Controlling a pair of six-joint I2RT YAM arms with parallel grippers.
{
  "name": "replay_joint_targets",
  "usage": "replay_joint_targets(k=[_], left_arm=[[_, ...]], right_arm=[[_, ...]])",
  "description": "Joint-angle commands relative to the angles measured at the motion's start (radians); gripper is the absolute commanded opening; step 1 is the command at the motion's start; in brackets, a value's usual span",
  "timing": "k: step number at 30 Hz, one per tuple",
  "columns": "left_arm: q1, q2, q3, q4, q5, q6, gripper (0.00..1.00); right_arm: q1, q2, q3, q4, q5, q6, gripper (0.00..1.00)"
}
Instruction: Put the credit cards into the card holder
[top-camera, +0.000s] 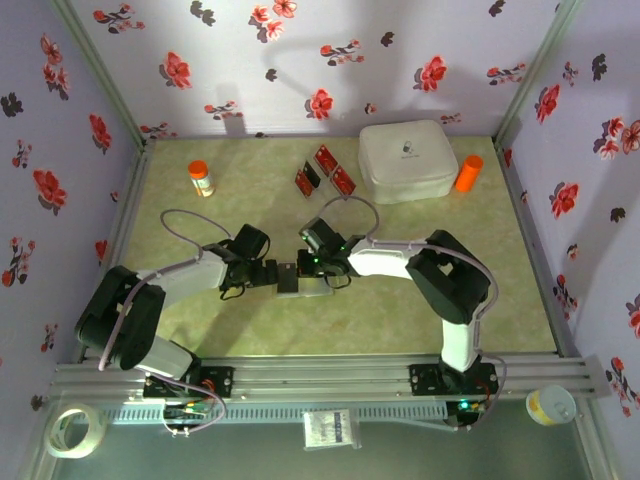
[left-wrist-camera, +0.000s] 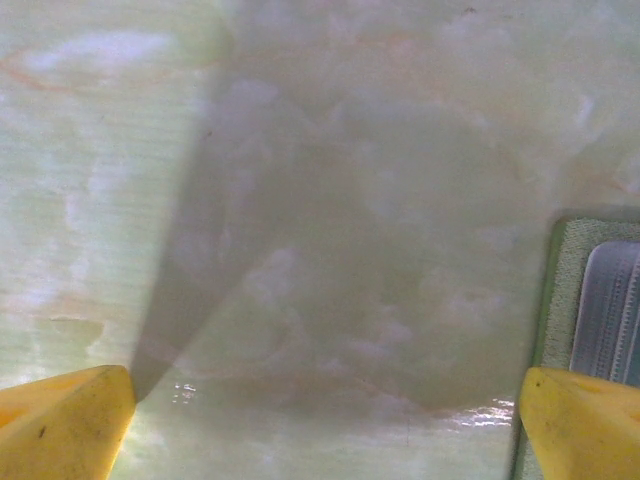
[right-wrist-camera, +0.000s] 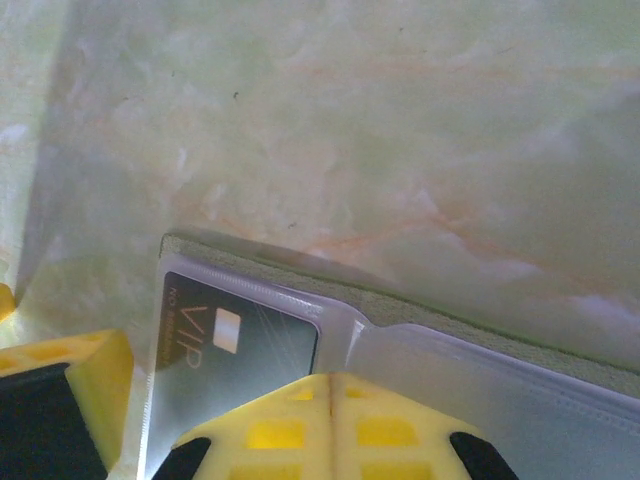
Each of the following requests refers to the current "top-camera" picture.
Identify green card holder clear sleeves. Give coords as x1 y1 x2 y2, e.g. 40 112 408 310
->
273 260 335 300

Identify red and black packets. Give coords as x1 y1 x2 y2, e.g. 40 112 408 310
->
293 143 359 216

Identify red VIP card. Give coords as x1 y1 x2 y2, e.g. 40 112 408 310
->
294 168 318 199
330 165 358 197
313 144 338 176

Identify orange-capped labelled supplement bottle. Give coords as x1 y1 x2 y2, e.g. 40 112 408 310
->
187 159 216 198

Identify white medicine storage box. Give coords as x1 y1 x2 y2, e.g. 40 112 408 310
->
357 118 460 206

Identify clear bag printed label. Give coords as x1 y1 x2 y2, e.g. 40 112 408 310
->
302 408 362 451

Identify plain orange plastic bottle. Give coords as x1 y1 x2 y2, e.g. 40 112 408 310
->
453 154 485 194

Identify clear packing tape roll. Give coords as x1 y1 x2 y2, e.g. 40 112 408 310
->
44 403 108 460

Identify white jar yellow label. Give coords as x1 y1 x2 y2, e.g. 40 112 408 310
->
525 384 578 427

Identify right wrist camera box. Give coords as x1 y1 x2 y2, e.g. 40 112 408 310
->
298 217 346 254

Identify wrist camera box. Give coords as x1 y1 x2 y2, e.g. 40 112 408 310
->
298 217 346 254
231 223 272 260

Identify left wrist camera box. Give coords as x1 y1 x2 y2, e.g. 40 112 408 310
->
231 223 272 260

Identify long aluminium mounting rail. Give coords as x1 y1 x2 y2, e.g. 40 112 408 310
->
48 354 612 401

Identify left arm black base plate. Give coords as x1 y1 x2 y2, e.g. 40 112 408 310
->
143 365 235 400

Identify aluminium table side rail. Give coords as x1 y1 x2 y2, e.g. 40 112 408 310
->
492 139 576 359
74 142 156 364

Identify white slotted cable duct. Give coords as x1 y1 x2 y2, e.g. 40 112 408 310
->
102 402 449 426

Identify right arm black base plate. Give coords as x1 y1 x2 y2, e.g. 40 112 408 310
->
408 363 500 399

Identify aluminium frame post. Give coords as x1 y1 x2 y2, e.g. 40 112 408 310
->
492 0 586 146
49 0 151 151

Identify aluminium lower frame bar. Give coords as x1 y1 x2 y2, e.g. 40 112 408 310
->
14 404 66 480
572 399 624 480

